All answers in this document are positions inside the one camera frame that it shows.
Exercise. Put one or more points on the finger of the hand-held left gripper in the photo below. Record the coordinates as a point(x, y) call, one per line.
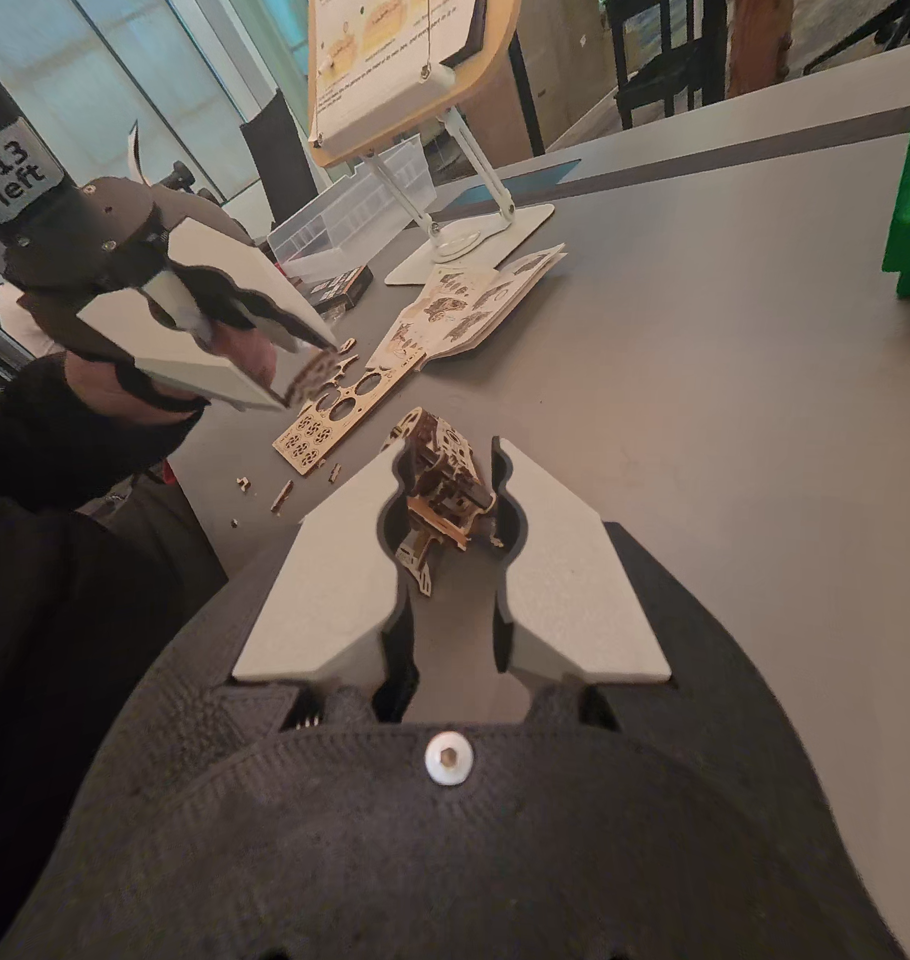
point(177, 352)
point(252, 277)

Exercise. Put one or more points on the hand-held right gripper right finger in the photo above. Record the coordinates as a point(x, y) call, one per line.
point(590, 600)

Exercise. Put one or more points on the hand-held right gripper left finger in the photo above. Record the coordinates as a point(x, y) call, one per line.
point(312, 600)

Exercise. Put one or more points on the wooden wheel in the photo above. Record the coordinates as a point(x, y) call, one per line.
point(312, 375)

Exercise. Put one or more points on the wooden sheet with wheels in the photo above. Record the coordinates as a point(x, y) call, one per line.
point(305, 442)

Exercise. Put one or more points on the wooden buggy model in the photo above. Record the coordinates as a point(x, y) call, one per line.
point(440, 480)

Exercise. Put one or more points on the person's left forearm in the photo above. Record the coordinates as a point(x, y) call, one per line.
point(65, 442)

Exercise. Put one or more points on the person's left hand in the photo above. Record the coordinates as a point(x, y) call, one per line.
point(102, 379)

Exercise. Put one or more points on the black product box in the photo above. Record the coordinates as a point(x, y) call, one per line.
point(342, 289)

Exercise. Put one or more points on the clear plastic storage box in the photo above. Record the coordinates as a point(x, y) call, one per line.
point(335, 217)

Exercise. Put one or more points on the small wooden stick piece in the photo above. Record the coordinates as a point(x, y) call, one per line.
point(282, 495)

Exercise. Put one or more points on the instruction booklet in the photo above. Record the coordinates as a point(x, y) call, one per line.
point(462, 307)

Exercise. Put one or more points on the white instruction sheet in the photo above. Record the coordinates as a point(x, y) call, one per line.
point(380, 60)

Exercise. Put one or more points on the black metal-frame chair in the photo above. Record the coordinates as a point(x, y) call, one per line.
point(672, 67)

